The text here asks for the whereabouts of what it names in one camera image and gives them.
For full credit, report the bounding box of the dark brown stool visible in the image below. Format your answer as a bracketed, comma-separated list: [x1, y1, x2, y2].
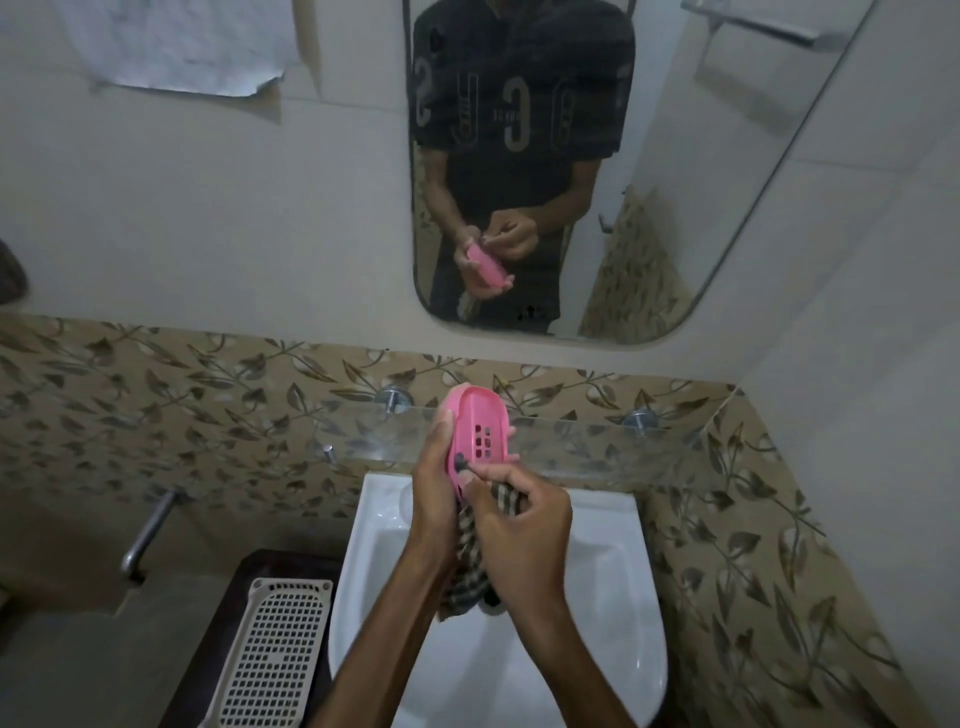
[158, 549, 346, 728]

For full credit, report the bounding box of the chrome wall tap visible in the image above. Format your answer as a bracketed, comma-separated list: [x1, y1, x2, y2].
[119, 485, 193, 583]

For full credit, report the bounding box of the torn white wall paper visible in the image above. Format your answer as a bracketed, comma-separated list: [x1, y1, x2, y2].
[52, 0, 301, 99]

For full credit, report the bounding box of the pink plastic soap dish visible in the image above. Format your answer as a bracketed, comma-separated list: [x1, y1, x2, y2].
[438, 383, 520, 500]

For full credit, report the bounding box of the white perforated plastic basket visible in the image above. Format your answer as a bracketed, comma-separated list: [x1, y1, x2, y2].
[203, 577, 335, 728]

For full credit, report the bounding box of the person's left hand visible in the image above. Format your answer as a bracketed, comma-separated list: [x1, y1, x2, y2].
[408, 408, 519, 579]

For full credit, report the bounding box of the person's right hand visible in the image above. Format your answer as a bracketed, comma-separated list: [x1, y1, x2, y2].
[453, 461, 575, 624]

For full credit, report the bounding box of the person's left forearm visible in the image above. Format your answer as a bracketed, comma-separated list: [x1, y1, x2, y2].
[311, 547, 459, 728]

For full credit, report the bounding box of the clear glass shelf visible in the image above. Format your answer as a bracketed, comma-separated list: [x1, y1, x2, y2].
[307, 397, 721, 489]

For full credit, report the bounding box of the white ceramic sink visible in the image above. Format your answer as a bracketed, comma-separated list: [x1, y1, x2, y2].
[328, 472, 669, 728]

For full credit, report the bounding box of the round chrome shower valve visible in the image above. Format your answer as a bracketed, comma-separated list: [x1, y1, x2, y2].
[0, 239, 30, 307]

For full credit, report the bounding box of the checkered cleaning cloth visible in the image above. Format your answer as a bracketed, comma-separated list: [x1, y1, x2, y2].
[438, 479, 526, 624]

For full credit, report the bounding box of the rounded wall mirror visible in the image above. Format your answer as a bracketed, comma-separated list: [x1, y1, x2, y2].
[401, 0, 879, 346]

